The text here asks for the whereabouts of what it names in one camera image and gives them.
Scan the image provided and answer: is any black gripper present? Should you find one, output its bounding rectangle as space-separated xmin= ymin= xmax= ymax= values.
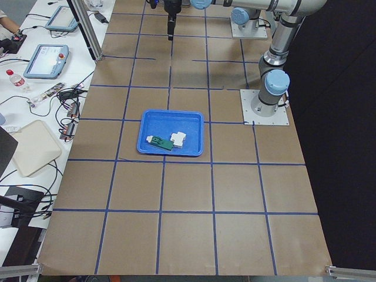
xmin=164 ymin=0 xmax=182 ymax=41

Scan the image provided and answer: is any black power adapter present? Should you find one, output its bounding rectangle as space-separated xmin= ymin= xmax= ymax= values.
xmin=94 ymin=12 xmax=109 ymax=24

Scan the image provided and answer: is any far teach pendant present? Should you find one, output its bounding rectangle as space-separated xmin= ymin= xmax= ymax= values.
xmin=45 ymin=5 xmax=78 ymax=32

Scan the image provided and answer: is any teach pendant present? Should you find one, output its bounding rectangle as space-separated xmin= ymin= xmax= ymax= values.
xmin=23 ymin=44 xmax=69 ymax=79
xmin=45 ymin=5 xmax=78 ymax=32

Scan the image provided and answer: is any blue plastic tray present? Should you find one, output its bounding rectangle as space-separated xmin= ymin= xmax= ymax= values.
xmin=137 ymin=109 xmax=204 ymax=157

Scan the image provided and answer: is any white circuit breaker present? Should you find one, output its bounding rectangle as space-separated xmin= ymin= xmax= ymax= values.
xmin=170 ymin=132 xmax=186 ymax=148

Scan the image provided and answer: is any green white terminal block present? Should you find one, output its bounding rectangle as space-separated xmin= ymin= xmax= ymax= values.
xmin=146 ymin=136 xmax=173 ymax=151

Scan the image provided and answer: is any near teach pendant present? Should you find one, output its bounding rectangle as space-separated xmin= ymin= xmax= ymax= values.
xmin=23 ymin=44 xmax=69 ymax=79

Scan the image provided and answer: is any clear plastic water bottle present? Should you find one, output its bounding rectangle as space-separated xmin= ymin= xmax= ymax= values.
xmin=6 ymin=69 xmax=31 ymax=93

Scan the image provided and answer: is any beige plastic tray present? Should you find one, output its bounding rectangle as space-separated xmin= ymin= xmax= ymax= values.
xmin=11 ymin=120 xmax=62 ymax=176

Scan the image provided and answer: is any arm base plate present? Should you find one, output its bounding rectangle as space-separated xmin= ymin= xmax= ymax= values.
xmin=240 ymin=89 xmax=289 ymax=126
xmin=231 ymin=18 xmax=268 ymax=40

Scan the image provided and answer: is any aluminium frame post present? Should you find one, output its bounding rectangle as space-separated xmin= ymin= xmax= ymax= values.
xmin=67 ymin=0 xmax=103 ymax=61

